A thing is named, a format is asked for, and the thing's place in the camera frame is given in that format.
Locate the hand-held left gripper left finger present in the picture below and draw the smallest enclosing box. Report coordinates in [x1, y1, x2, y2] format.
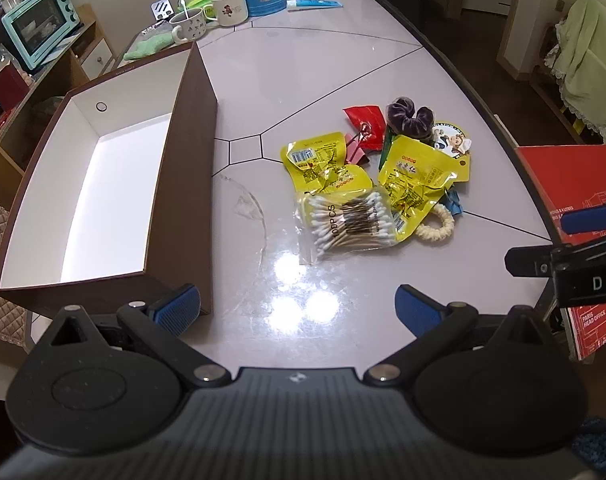
[38, 284, 231, 388]

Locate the red packet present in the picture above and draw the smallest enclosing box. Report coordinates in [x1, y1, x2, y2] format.
[344, 105, 388, 152]

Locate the green towel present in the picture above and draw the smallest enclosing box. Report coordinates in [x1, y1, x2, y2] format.
[123, 30, 176, 61]

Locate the bag of cotton swabs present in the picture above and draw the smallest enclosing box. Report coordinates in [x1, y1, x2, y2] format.
[294, 186, 398, 265]

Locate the green product card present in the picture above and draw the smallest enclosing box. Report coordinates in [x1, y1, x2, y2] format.
[380, 132, 396, 171]

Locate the wooden shelf unit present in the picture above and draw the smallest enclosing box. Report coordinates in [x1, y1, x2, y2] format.
[0, 4, 116, 181]

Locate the red cardboard box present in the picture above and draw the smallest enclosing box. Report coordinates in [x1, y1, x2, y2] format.
[515, 144, 606, 361]

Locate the small blue clip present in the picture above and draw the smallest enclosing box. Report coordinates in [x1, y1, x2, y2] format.
[440, 190, 464, 216]

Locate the green blanket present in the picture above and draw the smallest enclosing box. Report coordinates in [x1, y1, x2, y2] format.
[543, 0, 606, 143]

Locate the blue shaggy rug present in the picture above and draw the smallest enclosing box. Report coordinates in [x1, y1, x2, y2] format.
[573, 420, 606, 463]

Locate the red tin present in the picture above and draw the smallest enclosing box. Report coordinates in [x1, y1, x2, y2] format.
[0, 66, 31, 111]

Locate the mint toaster oven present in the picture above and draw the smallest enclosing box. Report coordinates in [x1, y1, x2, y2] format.
[1, 0, 82, 72]

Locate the pink binder clip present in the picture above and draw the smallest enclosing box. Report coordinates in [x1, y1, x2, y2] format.
[344, 132, 371, 165]

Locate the quilted brown chair cushion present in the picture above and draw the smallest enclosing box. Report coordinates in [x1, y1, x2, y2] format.
[0, 190, 34, 346]

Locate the yellow snack packet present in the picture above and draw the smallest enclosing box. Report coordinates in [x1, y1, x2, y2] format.
[281, 131, 371, 196]
[378, 135, 471, 241]

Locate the purple velvet scrunchie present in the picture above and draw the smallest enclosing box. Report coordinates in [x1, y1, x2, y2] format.
[386, 97, 436, 141]

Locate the cream scrunchie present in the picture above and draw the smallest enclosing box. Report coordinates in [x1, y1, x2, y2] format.
[415, 202, 456, 243]

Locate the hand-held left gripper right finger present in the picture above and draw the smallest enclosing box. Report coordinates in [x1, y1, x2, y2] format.
[363, 284, 564, 385]

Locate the white cartoon mug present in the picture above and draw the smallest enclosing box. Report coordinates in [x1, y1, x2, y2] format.
[203, 0, 247, 27]

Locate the brown cardboard box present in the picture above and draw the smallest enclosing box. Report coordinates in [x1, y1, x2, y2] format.
[0, 41, 218, 318]

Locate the blue toothpaste tube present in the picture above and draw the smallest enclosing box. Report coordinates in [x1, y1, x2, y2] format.
[288, 0, 344, 11]

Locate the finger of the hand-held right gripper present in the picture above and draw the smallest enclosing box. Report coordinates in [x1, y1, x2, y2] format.
[505, 244, 574, 277]
[560, 203, 606, 234]

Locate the white mug with black print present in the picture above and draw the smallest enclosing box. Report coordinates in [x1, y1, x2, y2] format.
[170, 8, 206, 43]

